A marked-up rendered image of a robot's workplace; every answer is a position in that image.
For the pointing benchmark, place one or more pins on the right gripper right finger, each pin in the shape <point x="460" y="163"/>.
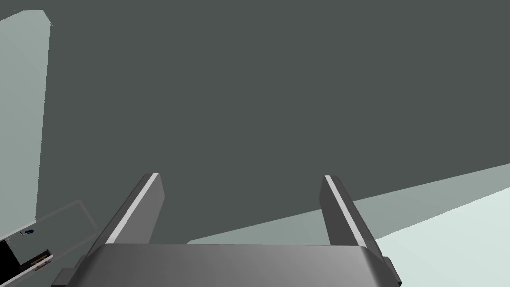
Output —
<point x="342" y="215"/>

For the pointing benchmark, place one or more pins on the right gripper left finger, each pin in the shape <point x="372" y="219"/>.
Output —
<point x="137" y="211"/>

